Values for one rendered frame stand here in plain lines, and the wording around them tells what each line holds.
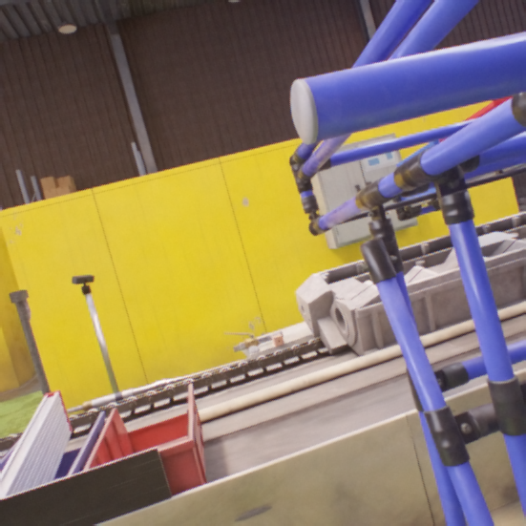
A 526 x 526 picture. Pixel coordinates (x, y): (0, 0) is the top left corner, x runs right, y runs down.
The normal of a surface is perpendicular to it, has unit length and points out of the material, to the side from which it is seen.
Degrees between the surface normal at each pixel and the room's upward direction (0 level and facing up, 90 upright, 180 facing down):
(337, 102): 98
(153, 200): 90
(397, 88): 98
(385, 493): 90
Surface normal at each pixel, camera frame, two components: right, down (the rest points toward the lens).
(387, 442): 0.16, -0.01
